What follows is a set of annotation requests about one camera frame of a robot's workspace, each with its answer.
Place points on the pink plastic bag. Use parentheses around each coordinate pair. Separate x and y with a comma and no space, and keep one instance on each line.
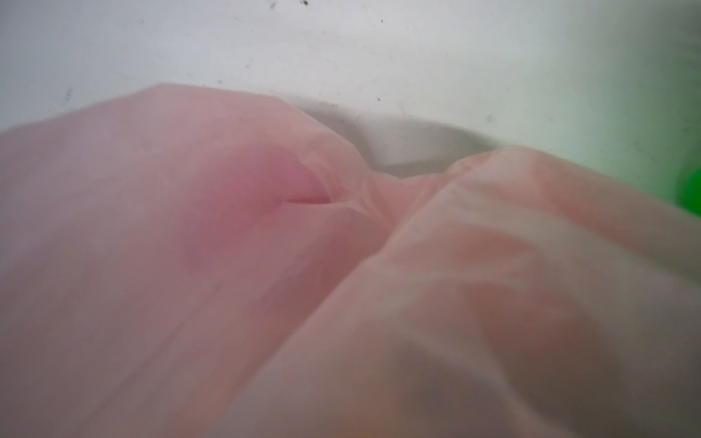
(188,262)

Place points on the green plastic basket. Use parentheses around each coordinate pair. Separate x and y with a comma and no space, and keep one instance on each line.
(689,191)

